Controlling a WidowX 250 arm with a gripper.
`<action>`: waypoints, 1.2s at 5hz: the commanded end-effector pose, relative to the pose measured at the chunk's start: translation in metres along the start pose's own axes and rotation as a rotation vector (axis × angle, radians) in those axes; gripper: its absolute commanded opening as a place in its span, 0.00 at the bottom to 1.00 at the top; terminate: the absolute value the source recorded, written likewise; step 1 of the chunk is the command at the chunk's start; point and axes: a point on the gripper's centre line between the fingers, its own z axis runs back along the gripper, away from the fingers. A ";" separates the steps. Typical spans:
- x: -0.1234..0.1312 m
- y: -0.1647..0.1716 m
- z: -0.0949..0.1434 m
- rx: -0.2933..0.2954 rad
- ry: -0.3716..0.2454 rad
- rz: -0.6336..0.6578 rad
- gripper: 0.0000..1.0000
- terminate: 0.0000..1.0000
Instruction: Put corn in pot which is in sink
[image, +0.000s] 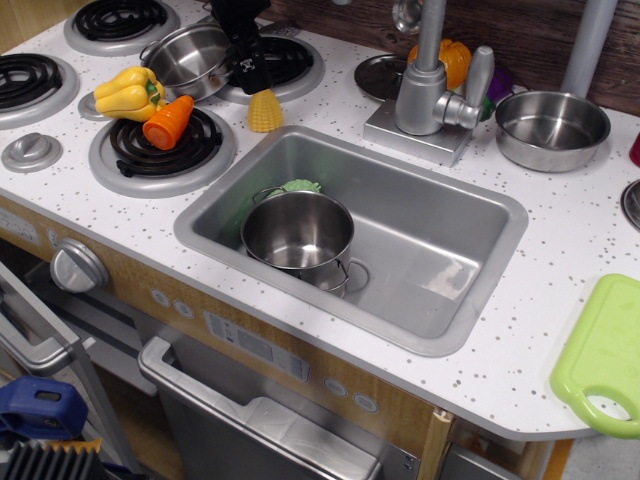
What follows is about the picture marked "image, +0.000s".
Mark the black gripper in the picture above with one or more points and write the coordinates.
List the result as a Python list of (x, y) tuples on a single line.
[(247, 54)]

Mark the blue clamp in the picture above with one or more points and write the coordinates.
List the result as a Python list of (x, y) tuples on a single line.
[(41, 408)]

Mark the grey dishwasher door handle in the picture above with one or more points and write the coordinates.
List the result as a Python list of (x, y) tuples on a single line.
[(221, 434)]

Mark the grey plastic sink basin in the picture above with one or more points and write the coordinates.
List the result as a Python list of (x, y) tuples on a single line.
[(428, 250)]

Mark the stove burner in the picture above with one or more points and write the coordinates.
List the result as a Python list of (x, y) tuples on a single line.
[(34, 87), (122, 160), (295, 67), (111, 28)]

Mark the orange toy carrot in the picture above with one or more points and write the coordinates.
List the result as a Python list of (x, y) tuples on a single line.
[(165, 128)]

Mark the back right stove burner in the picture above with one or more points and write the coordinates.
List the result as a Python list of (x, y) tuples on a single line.
[(295, 67)]

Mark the steel pot in sink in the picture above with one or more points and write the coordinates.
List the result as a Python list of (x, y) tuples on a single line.
[(307, 235)]

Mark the yellow toy bell pepper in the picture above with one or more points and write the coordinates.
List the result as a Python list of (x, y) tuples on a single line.
[(134, 94)]

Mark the steel bowl right of faucet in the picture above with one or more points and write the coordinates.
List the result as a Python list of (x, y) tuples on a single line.
[(550, 132)]

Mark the round lid at right edge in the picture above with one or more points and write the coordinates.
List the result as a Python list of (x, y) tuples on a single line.
[(629, 203)]

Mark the grey knob between burners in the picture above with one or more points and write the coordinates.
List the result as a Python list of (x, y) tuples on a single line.
[(87, 109)]

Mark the front right stove burner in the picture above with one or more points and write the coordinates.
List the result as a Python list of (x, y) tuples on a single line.
[(122, 160)]

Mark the orange toy pepper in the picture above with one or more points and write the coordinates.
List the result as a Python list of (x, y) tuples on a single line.
[(456, 58)]

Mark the steel ladle spoon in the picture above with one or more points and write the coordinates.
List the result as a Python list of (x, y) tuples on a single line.
[(406, 15)]

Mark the green toy lettuce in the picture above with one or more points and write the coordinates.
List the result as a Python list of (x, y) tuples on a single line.
[(302, 186)]

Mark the yellow toy corn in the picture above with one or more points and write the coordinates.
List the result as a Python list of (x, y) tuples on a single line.
[(265, 113)]

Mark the grey oven dial knob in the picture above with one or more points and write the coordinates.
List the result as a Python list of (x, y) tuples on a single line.
[(75, 268)]

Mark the dark round pot lid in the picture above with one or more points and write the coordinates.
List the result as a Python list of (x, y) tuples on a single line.
[(380, 77)]

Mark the purple toy eggplant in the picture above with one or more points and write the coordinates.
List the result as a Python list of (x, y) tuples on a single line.
[(500, 87)]

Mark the grey vertical pole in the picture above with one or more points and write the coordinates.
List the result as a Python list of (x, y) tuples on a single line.
[(588, 45)]

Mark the steel pot on stove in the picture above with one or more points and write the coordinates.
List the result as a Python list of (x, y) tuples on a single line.
[(190, 61)]

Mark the grey knob on countertop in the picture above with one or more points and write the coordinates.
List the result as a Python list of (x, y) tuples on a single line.
[(31, 153)]

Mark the front left stove burner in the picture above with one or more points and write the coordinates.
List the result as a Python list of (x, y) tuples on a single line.
[(34, 87)]

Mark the back left stove burner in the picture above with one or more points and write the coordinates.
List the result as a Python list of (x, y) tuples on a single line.
[(111, 28)]

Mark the red object at edge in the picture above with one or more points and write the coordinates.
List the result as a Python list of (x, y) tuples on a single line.
[(634, 152)]

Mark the grey oven door handle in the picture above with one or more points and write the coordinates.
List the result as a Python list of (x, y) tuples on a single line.
[(31, 332)]

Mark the green plastic cutting board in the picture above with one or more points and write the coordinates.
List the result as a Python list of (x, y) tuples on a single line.
[(597, 372)]

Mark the grey toy faucet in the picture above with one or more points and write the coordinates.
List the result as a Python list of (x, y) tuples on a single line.
[(427, 120)]

